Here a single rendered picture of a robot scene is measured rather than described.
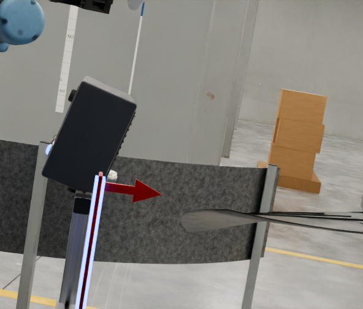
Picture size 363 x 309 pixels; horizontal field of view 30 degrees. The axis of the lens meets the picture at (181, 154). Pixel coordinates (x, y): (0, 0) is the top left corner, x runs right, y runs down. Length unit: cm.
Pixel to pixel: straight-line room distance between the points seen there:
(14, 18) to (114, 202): 153
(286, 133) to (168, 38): 265
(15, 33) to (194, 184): 166
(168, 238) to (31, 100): 456
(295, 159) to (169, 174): 633
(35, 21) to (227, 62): 395
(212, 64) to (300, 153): 403
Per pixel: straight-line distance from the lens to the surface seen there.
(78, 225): 124
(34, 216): 249
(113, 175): 131
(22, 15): 109
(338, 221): 71
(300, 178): 889
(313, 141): 884
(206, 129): 501
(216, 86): 500
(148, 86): 678
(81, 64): 691
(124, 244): 259
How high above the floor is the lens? 131
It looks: 7 degrees down
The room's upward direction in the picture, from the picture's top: 10 degrees clockwise
